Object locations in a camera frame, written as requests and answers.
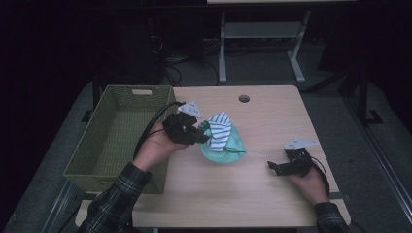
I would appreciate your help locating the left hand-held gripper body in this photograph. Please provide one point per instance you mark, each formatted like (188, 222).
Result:
(179, 127)

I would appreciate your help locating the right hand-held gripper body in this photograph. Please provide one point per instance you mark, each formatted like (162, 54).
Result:
(299, 160)

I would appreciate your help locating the white blue striped cloth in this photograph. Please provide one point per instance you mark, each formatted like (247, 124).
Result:
(220, 131)

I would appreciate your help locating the mint green pet shirt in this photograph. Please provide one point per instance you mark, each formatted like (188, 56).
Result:
(226, 153)

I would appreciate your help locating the green woven basket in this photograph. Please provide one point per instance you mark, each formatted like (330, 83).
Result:
(107, 142)

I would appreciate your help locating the person's right hand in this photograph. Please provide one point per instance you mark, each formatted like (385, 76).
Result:
(309, 187)

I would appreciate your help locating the person's left hand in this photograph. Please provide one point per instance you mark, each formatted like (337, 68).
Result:
(155, 150)

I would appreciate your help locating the dark metal stand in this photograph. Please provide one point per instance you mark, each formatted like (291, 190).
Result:
(364, 97)

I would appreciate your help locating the black stand leg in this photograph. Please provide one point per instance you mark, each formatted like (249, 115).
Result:
(94, 97)

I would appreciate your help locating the white metal table frame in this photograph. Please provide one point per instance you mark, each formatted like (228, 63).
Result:
(259, 30)

